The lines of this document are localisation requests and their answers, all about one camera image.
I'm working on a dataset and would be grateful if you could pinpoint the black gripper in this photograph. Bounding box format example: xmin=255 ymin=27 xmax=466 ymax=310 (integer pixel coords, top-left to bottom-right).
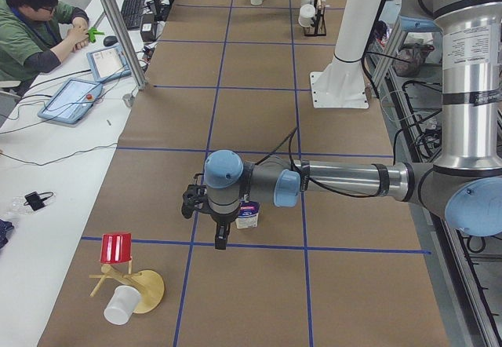
xmin=211 ymin=211 xmax=235 ymax=250

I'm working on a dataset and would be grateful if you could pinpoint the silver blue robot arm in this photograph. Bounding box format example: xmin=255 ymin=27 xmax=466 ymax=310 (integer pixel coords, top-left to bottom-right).
xmin=200 ymin=0 xmax=501 ymax=250

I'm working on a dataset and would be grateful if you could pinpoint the red plastic cup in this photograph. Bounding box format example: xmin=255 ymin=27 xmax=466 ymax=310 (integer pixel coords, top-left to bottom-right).
xmin=100 ymin=232 xmax=132 ymax=264

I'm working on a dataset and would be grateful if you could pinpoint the white plastic cup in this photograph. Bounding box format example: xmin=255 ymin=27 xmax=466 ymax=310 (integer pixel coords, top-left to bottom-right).
xmin=104 ymin=285 xmax=141 ymax=326

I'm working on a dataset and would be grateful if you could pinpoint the wooden mug tree stand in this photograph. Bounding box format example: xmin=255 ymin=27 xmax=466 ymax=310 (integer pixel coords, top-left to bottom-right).
xmin=89 ymin=261 xmax=165 ymax=314

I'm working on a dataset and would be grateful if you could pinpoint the small black device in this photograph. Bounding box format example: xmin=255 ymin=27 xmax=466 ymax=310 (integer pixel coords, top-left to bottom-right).
xmin=24 ymin=192 xmax=45 ymax=211

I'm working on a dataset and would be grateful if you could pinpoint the blue teach pendant near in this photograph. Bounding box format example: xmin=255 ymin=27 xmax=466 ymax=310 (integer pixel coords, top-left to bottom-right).
xmin=38 ymin=79 xmax=103 ymax=125

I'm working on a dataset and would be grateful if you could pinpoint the blue teach pendant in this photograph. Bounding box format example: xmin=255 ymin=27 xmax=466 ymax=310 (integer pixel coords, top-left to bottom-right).
xmin=86 ymin=45 xmax=131 ymax=82
xmin=38 ymin=79 xmax=103 ymax=125

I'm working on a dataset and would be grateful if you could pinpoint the clear plastic bag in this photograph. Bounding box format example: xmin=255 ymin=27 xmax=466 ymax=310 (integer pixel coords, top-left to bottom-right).
xmin=5 ymin=192 xmax=55 ymax=218

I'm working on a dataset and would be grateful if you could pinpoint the blue teach pendant far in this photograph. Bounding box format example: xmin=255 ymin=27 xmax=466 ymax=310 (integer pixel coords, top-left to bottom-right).
xmin=86 ymin=45 xmax=131 ymax=82

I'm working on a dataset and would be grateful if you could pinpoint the black box on desk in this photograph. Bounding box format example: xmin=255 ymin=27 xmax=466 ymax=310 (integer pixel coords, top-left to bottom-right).
xmin=140 ymin=13 xmax=157 ymax=42

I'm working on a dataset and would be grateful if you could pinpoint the black computer mouse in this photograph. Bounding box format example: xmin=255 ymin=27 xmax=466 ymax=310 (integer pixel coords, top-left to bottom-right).
xmin=103 ymin=35 xmax=118 ymax=47

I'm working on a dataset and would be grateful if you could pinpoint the black wooden mug rack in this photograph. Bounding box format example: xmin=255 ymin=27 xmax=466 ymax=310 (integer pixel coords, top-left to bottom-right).
xmin=302 ymin=0 xmax=327 ymax=37

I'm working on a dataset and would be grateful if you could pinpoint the white mug on rack lower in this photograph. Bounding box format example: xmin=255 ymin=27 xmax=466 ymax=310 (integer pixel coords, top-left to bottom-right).
xmin=298 ymin=4 xmax=316 ymax=27

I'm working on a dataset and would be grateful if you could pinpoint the green plastic object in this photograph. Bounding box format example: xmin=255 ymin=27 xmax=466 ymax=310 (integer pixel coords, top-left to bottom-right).
xmin=87 ymin=27 xmax=105 ymax=43

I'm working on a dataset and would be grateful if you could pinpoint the black keyboard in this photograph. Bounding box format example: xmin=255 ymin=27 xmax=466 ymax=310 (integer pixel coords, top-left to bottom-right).
xmin=121 ymin=0 xmax=144 ymax=31

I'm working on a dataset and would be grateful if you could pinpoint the person in green shirt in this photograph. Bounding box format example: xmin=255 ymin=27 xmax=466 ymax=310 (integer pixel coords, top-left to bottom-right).
xmin=1 ymin=0 xmax=89 ymax=95

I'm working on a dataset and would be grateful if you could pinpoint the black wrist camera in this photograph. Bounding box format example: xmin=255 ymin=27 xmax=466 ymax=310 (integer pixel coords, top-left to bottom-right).
xmin=181 ymin=173 xmax=206 ymax=219

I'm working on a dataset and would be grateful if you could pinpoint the black cable on desk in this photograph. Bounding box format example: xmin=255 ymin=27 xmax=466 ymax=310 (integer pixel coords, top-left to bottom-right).
xmin=0 ymin=142 xmax=118 ymax=166

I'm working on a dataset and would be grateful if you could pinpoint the aluminium frame post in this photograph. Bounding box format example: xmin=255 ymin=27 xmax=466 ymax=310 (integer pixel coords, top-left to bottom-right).
xmin=100 ymin=0 xmax=147 ymax=90

